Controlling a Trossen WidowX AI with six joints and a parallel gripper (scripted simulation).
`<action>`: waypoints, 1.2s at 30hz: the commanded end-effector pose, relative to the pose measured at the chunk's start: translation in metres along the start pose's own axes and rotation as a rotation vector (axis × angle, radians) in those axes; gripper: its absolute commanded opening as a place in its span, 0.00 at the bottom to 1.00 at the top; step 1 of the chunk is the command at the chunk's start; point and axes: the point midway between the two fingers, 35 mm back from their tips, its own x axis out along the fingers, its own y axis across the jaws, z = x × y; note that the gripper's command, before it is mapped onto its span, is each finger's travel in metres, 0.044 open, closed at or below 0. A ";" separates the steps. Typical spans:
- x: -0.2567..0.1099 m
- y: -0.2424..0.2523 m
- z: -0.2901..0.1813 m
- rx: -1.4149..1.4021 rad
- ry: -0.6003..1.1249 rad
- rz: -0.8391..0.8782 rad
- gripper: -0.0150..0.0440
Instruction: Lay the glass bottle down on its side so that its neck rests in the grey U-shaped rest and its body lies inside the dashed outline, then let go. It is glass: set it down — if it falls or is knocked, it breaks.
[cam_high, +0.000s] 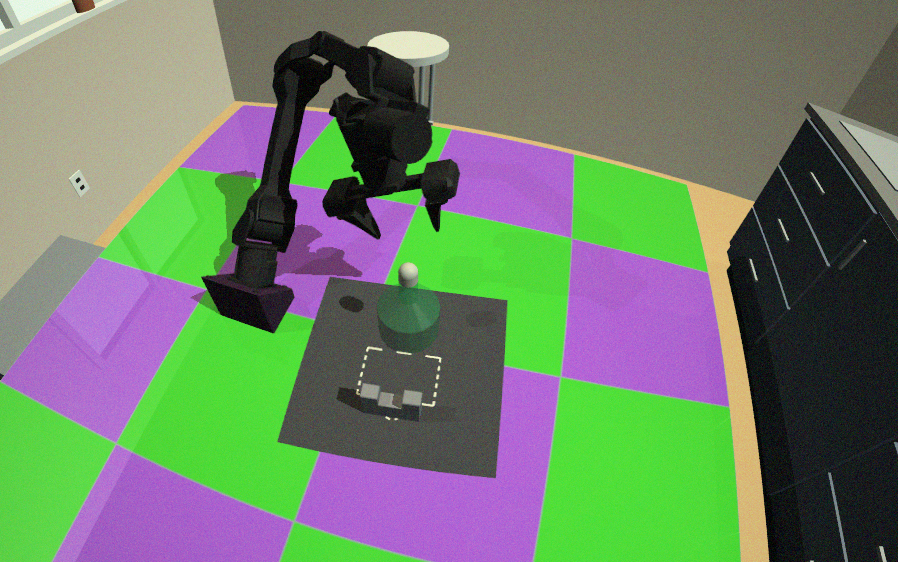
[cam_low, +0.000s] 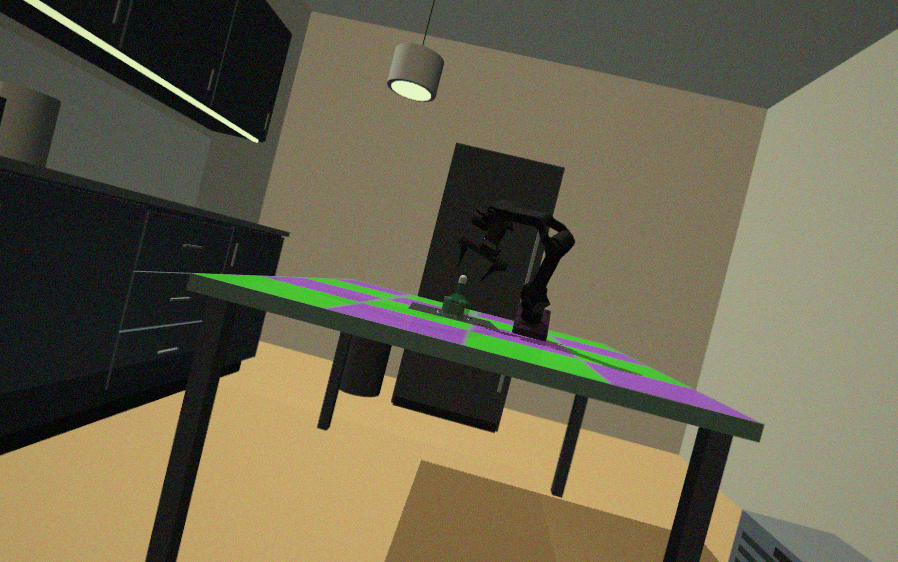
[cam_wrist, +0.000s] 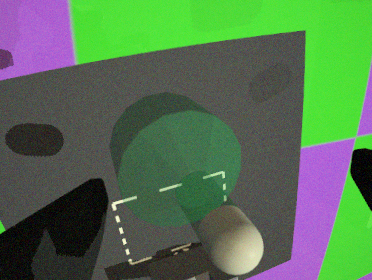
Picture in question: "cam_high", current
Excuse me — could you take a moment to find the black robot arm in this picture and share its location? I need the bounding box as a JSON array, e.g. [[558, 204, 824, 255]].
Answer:
[[228, 31, 433, 289]]

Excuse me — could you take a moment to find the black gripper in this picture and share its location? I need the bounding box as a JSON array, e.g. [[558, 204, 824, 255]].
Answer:
[[322, 153, 460, 240]]

